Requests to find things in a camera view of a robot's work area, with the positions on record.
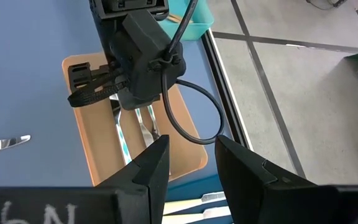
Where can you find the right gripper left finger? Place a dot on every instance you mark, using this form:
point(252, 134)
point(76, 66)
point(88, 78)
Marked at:
point(104, 205)

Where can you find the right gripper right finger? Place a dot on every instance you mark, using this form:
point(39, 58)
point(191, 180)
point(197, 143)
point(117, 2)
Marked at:
point(259, 199)

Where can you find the orange translucent plastic bin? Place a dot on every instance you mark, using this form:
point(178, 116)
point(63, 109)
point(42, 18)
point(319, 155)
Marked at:
point(101, 140)

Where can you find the blue plastic bin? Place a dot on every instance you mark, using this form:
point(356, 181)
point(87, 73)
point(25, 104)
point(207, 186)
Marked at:
point(191, 188)

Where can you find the teal translucent plastic bin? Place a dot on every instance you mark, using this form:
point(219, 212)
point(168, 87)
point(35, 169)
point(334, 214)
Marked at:
point(197, 18)

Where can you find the blue-grey table mat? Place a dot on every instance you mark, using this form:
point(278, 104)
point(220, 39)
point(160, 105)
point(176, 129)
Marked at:
point(26, 77)

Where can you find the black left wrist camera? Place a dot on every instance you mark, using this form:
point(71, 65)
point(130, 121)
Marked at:
point(141, 46)

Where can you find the black aluminium table frame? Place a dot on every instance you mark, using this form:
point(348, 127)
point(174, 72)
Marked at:
point(225, 93)

